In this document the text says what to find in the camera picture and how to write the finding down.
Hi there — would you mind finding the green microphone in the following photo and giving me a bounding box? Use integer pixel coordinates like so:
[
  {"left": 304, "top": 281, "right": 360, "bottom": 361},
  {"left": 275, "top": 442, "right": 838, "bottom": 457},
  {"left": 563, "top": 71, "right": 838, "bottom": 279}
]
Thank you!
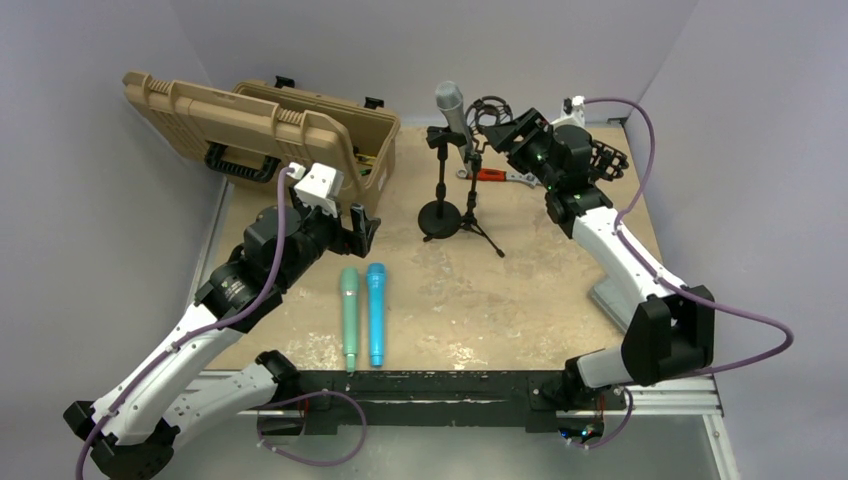
[{"left": 340, "top": 267, "right": 360, "bottom": 373}]

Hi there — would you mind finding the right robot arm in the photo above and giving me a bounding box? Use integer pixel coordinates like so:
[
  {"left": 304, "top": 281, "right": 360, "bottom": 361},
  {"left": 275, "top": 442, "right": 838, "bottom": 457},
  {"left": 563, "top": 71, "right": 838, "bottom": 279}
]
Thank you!
[{"left": 478, "top": 109, "right": 715, "bottom": 407}]

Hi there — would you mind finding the black round-base shock-mount stand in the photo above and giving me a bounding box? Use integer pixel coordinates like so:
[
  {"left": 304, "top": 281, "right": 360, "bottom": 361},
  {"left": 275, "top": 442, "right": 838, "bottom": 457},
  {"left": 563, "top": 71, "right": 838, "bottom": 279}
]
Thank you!
[{"left": 589, "top": 140, "right": 629, "bottom": 182}]

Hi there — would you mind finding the black tripod shock-mount stand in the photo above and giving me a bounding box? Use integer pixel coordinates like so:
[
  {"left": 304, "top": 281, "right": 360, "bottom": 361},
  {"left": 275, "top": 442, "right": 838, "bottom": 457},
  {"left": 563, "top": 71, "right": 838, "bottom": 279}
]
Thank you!
[{"left": 458, "top": 95, "right": 513, "bottom": 258}]

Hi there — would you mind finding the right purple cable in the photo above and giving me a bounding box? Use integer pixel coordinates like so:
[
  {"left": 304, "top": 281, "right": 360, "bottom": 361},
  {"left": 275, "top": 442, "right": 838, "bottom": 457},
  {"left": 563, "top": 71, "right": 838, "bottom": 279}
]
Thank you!
[{"left": 569, "top": 97, "right": 795, "bottom": 452}]

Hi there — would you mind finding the grey microphone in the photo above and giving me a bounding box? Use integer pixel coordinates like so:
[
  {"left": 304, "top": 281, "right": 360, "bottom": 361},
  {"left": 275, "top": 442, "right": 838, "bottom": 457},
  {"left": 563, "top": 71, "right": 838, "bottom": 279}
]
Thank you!
[{"left": 435, "top": 80, "right": 477, "bottom": 179}]

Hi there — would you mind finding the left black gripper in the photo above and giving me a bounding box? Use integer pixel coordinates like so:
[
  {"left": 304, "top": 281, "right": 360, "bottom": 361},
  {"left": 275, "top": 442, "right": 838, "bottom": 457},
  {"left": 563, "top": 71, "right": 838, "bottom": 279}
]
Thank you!
[{"left": 276, "top": 182, "right": 378, "bottom": 290}]

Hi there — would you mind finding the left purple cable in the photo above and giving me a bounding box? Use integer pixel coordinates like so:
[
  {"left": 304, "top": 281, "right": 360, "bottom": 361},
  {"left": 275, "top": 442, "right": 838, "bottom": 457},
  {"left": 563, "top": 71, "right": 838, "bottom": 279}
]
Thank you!
[{"left": 74, "top": 168, "right": 296, "bottom": 480}]

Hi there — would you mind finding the grey plastic case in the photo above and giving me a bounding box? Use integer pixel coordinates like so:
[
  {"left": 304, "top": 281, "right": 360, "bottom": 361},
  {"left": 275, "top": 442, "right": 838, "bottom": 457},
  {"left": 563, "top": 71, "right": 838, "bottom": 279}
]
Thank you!
[{"left": 589, "top": 278, "right": 636, "bottom": 333}]

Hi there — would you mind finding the tan plastic tool case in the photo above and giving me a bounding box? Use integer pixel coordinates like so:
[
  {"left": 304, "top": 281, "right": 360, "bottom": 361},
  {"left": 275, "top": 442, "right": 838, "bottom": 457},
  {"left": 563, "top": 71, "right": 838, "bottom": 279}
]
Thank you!
[{"left": 122, "top": 71, "right": 400, "bottom": 215}]

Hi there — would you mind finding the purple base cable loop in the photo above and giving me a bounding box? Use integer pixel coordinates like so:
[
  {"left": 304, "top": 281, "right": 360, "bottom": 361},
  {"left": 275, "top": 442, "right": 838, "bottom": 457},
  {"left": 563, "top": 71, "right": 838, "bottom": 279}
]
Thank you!
[{"left": 255, "top": 389, "right": 369, "bottom": 469}]

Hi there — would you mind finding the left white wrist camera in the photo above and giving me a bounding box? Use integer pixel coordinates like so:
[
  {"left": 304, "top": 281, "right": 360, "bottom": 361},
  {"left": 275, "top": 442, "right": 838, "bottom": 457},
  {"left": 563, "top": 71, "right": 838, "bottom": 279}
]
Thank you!
[{"left": 286, "top": 162, "right": 344, "bottom": 218}]

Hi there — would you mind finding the red-handled adjustable wrench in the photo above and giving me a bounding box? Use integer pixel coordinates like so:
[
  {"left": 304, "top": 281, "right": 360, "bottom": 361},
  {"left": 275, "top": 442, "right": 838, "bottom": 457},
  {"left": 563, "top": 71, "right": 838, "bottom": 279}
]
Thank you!
[{"left": 476, "top": 168, "right": 540, "bottom": 188}]

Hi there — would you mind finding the black round-base clip stand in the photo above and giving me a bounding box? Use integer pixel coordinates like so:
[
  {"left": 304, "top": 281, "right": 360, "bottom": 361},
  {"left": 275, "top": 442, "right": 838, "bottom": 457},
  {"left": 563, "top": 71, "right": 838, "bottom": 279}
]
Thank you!
[{"left": 417, "top": 126, "right": 467, "bottom": 242}]

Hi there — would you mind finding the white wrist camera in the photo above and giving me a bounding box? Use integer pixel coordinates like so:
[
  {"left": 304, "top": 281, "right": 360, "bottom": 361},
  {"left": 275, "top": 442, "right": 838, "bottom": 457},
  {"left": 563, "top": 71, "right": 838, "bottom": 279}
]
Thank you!
[
  {"left": 286, "top": 162, "right": 344, "bottom": 218},
  {"left": 551, "top": 95, "right": 586, "bottom": 129}
]

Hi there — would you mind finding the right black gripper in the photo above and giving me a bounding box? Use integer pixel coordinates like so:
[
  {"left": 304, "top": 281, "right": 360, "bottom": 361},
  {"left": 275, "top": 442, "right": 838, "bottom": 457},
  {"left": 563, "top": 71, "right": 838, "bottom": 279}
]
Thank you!
[{"left": 484, "top": 109, "right": 561, "bottom": 191}]

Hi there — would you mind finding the blue microphone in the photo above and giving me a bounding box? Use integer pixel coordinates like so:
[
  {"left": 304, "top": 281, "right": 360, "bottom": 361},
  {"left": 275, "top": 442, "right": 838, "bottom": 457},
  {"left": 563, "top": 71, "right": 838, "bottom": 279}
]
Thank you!
[{"left": 365, "top": 263, "right": 387, "bottom": 368}]

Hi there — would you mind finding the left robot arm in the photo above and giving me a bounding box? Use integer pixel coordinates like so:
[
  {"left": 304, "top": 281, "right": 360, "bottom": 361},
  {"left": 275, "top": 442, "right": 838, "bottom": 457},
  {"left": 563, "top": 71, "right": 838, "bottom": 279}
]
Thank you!
[{"left": 63, "top": 204, "right": 380, "bottom": 479}]

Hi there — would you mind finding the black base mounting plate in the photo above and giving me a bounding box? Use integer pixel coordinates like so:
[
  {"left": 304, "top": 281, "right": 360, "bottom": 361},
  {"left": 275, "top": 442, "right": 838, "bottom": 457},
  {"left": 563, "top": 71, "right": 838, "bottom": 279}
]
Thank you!
[{"left": 259, "top": 370, "right": 626, "bottom": 435}]

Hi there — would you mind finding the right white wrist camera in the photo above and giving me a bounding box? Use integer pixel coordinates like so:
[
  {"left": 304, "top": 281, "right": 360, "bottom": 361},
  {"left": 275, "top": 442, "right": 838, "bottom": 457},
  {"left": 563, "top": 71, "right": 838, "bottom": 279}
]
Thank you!
[{"left": 551, "top": 95, "right": 586, "bottom": 129}]

